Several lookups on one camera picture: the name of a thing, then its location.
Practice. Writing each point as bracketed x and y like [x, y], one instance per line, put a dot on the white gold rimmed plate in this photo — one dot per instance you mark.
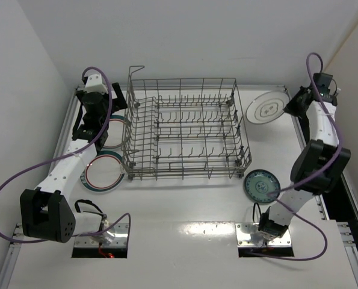
[267, 107]

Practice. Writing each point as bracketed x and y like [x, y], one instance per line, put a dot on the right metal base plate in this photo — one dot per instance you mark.
[248, 237]

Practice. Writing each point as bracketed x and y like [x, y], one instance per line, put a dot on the near teal red rimmed plate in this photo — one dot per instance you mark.
[104, 173]

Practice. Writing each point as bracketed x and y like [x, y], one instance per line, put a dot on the teal red rimmed plate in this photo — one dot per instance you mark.
[104, 173]
[115, 131]

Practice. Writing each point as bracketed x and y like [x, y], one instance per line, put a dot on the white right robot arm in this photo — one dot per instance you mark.
[322, 158]

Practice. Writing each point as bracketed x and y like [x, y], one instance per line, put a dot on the grey wire dish rack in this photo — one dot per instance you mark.
[184, 127]

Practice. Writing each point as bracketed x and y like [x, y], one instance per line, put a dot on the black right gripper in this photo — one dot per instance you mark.
[296, 103]

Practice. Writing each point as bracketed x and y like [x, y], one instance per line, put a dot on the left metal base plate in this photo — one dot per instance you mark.
[115, 238]

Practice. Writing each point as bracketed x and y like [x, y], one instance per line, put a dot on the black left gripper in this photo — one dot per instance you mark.
[116, 98]

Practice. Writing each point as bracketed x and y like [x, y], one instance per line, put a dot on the aluminium table frame rail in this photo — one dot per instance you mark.
[213, 187]

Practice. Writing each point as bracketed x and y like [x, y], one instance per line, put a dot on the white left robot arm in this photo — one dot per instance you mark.
[45, 211]

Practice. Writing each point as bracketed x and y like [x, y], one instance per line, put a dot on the blue floral green plate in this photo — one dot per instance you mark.
[261, 186]

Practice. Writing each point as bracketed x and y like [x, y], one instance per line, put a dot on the metal base plate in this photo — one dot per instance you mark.
[115, 238]
[248, 237]

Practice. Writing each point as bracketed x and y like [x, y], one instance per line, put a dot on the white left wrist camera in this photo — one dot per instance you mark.
[95, 83]

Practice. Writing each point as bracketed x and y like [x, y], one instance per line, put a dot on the far teal red rimmed plate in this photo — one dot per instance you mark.
[115, 131]

